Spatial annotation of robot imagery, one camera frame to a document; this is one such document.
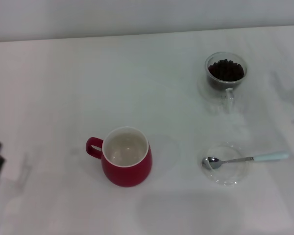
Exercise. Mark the coffee beans heap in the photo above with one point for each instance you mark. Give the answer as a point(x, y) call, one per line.
point(225, 71)

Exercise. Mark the red ceramic mug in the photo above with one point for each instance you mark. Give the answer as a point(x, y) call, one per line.
point(127, 173)

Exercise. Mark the clear glass saucer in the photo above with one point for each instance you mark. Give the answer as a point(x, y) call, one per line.
point(232, 176)

